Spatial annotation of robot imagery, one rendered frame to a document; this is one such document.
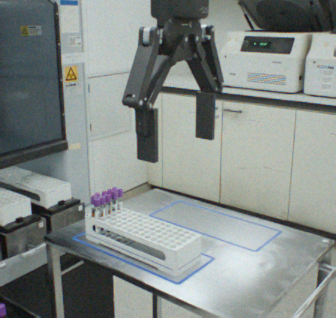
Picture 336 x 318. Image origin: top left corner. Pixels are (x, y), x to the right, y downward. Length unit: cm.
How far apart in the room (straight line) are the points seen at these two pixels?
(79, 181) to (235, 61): 176
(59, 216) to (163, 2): 96
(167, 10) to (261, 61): 244
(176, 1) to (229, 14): 325
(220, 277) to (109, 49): 237
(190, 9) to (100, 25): 259
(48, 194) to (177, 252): 54
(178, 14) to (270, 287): 65
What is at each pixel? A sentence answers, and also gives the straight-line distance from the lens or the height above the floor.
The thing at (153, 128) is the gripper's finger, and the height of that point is 124.
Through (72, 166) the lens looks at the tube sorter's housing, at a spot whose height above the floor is 90.
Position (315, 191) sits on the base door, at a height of 33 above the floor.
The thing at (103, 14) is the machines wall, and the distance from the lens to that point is 319.
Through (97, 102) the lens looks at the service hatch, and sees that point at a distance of 317.
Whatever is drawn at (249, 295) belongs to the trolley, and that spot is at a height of 82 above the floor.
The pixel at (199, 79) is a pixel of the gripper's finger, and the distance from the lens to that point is 69.
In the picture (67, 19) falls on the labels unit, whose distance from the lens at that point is 149.
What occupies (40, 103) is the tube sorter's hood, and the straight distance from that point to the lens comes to 142.
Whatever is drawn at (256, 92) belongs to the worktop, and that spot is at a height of 90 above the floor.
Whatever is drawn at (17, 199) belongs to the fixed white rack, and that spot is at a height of 86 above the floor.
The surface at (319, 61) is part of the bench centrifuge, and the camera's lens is 288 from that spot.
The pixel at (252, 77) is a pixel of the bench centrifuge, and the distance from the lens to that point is 306.
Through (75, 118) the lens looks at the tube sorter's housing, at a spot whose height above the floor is 105.
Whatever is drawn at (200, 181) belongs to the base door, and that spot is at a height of 21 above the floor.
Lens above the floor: 137
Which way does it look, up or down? 16 degrees down
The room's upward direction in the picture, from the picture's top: straight up
